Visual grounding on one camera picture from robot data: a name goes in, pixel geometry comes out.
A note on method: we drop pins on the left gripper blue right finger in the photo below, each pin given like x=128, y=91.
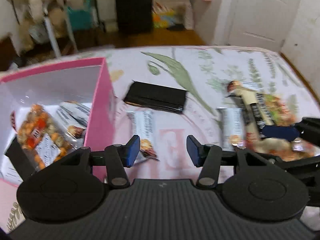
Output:
x=208, y=157

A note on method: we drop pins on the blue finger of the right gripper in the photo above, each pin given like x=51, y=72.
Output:
x=288, y=133

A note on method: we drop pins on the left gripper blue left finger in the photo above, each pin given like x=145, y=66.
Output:
x=117, y=157

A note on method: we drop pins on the cream orange biscuit bag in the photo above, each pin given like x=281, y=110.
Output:
x=259, y=109

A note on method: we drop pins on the white snack bar packet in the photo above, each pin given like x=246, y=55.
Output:
x=72, y=117
x=142, y=124

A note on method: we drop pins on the clear bag mixed nuts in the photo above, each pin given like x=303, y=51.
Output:
x=233, y=133
x=41, y=139

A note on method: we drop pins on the plain black snack packet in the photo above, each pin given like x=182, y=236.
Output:
x=156, y=97

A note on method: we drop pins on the floral bed sheet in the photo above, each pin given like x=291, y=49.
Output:
x=254, y=198

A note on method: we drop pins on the pink cardboard box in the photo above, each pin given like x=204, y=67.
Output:
x=49, y=111

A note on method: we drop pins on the white door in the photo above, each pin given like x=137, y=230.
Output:
x=262, y=23

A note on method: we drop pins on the white plastic package on floor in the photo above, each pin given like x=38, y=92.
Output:
x=188, y=16

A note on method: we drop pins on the teal shopping bag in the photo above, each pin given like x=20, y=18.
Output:
x=80, y=19

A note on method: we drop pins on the colourful gift bag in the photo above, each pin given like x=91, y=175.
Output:
x=163, y=16

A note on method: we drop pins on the black suitcase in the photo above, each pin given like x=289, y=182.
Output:
x=134, y=16

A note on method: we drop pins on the rolling laptop table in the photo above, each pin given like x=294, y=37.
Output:
x=57, y=23

